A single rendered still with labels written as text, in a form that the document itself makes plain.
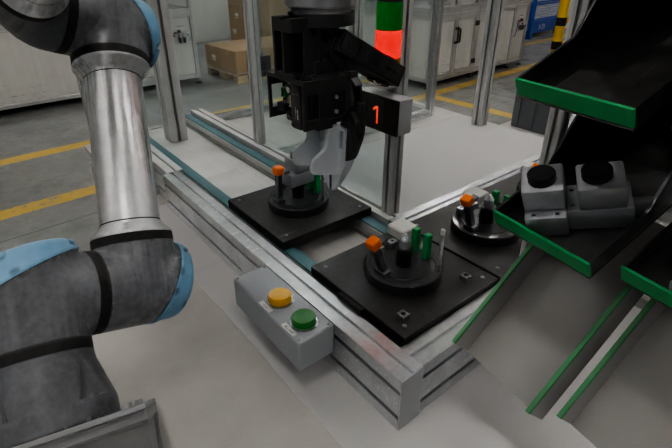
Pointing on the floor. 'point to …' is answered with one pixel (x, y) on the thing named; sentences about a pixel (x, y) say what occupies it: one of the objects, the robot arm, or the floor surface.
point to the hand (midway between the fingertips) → (337, 178)
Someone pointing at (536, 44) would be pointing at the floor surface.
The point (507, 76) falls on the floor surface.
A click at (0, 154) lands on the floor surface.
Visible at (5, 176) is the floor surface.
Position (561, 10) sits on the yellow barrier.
